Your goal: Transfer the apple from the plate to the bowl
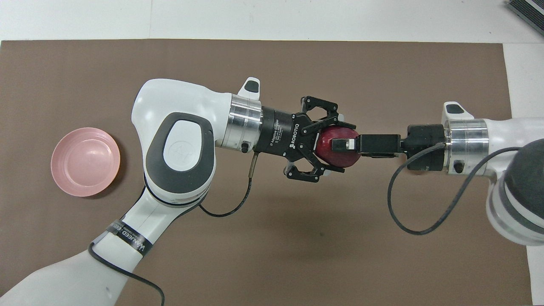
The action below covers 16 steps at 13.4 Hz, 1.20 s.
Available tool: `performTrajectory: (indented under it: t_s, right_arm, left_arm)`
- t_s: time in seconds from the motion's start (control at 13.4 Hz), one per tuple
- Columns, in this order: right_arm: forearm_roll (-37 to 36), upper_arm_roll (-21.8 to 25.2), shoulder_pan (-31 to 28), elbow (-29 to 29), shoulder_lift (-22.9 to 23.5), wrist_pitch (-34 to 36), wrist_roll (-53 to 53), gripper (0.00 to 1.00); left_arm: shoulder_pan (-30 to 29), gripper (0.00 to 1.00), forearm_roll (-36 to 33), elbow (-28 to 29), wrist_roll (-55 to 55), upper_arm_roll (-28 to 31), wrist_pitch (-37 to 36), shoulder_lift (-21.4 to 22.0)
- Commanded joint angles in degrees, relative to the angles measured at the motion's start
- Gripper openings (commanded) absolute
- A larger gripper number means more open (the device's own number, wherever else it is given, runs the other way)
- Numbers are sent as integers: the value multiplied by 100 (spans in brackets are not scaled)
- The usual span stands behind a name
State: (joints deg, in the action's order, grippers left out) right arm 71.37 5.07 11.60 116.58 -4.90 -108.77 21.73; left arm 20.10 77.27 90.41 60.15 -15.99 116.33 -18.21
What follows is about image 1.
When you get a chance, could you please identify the dark red apple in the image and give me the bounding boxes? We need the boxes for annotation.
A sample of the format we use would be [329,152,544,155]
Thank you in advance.
[315,126,362,168]

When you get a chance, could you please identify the black velcro cable strap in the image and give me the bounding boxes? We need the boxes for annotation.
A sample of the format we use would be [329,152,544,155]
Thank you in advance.
[105,218,152,258]

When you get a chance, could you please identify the pink plate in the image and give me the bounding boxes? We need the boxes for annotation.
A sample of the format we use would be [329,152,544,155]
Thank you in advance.
[51,127,121,198]

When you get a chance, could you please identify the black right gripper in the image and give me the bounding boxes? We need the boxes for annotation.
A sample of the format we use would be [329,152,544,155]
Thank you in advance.
[331,123,448,172]

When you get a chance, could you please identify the brown table mat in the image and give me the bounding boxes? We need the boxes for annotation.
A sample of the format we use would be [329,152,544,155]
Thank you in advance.
[0,39,533,306]

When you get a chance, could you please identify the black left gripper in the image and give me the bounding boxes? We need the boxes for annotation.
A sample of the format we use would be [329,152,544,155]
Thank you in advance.
[254,96,357,183]

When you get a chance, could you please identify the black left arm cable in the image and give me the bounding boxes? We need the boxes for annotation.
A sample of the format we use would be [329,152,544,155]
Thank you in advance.
[87,152,260,306]

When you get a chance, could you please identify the dark ribbed device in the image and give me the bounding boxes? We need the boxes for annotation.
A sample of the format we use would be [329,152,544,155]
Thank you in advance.
[506,0,544,25]

